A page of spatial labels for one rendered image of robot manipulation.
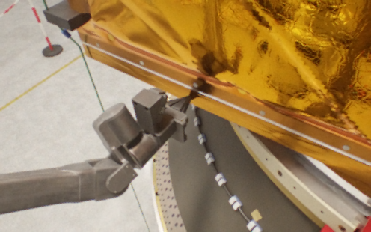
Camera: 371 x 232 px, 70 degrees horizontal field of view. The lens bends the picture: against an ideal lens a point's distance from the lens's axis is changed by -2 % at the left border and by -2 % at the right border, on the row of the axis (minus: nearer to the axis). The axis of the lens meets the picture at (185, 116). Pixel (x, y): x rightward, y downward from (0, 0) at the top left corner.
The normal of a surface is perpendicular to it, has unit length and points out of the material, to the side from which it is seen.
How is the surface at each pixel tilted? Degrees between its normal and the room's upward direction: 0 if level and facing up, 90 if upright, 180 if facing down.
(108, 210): 0
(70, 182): 52
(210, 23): 88
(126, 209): 0
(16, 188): 58
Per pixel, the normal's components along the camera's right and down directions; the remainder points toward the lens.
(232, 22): -0.54, 0.60
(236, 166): -0.83, -0.04
